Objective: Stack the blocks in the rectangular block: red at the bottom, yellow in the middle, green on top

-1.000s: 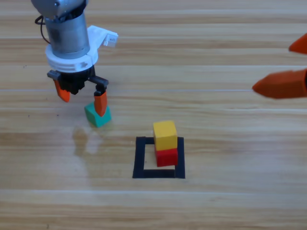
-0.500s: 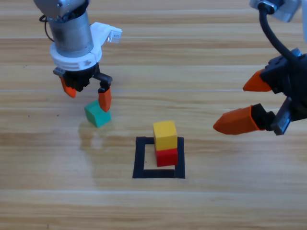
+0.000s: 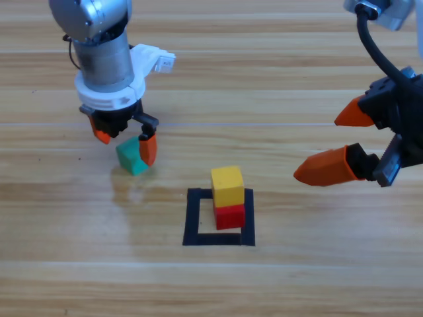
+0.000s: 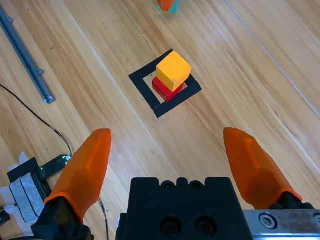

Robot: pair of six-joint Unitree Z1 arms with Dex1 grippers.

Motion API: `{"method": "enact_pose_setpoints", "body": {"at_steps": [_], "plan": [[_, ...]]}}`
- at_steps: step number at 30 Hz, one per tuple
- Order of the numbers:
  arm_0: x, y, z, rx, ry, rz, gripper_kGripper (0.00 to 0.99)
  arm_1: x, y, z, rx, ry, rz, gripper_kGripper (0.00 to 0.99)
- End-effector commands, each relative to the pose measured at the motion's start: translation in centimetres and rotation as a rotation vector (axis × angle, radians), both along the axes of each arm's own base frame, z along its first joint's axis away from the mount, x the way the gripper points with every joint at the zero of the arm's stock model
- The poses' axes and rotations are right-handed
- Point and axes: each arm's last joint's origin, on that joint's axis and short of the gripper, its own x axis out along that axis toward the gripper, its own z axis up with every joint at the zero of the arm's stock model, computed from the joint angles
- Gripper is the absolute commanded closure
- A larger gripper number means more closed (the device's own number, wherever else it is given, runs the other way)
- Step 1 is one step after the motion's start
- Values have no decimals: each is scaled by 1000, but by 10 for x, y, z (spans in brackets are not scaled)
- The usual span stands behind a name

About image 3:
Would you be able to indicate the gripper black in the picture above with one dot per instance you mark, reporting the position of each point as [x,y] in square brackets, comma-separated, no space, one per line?
[112,122]
[403,112]

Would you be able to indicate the green cube block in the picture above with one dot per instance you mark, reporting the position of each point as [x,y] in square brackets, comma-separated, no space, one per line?
[129,158]

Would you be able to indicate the yellow cube block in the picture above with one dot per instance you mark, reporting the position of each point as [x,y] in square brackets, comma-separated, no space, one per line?
[227,186]

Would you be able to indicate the red cube block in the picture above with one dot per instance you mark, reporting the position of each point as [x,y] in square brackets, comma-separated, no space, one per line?
[229,218]

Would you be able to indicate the black tape square outline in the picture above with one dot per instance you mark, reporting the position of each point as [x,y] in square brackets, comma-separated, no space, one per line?
[191,218]

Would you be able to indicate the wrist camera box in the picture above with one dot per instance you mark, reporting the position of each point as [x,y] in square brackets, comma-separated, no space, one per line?
[164,63]

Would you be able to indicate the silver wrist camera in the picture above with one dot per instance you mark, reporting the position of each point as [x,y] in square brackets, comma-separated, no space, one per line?
[395,16]

